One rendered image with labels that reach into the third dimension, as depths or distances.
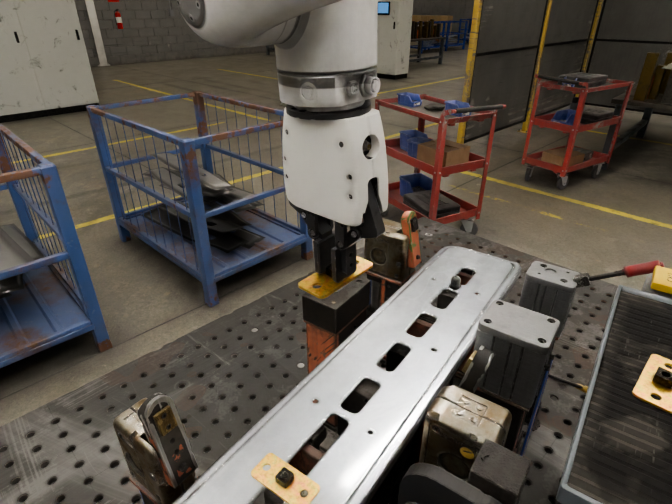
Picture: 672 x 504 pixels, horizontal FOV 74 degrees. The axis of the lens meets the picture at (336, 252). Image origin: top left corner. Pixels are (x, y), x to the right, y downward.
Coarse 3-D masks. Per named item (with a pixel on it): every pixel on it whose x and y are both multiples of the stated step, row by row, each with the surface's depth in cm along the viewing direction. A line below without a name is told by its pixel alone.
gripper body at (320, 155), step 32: (288, 128) 41; (320, 128) 38; (352, 128) 36; (288, 160) 43; (320, 160) 39; (352, 160) 37; (384, 160) 40; (288, 192) 45; (320, 192) 41; (352, 192) 39; (384, 192) 41; (352, 224) 40
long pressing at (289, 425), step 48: (432, 288) 92; (480, 288) 92; (384, 336) 78; (432, 336) 78; (336, 384) 69; (384, 384) 69; (432, 384) 68; (288, 432) 61; (384, 432) 61; (240, 480) 55; (336, 480) 55
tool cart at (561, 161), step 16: (560, 80) 373; (576, 80) 388; (592, 80) 385; (608, 80) 415; (560, 112) 406; (576, 112) 376; (592, 112) 416; (608, 112) 416; (528, 128) 417; (560, 128) 393; (576, 128) 380; (592, 128) 396; (528, 144) 421; (528, 160) 427; (544, 160) 423; (560, 160) 407; (576, 160) 413; (592, 160) 417; (608, 160) 433; (528, 176) 430; (560, 176) 408; (592, 176) 440
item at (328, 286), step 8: (360, 264) 50; (368, 264) 50; (328, 272) 48; (360, 272) 48; (304, 280) 47; (312, 280) 47; (320, 280) 47; (328, 280) 47; (344, 280) 47; (304, 288) 46; (312, 288) 46; (320, 288) 46; (328, 288) 46; (336, 288) 46; (320, 296) 45
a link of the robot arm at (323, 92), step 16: (288, 80) 36; (304, 80) 35; (320, 80) 34; (336, 80) 34; (352, 80) 35; (368, 80) 36; (288, 96) 36; (304, 96) 35; (320, 96) 35; (336, 96) 35; (352, 96) 36; (368, 96) 37
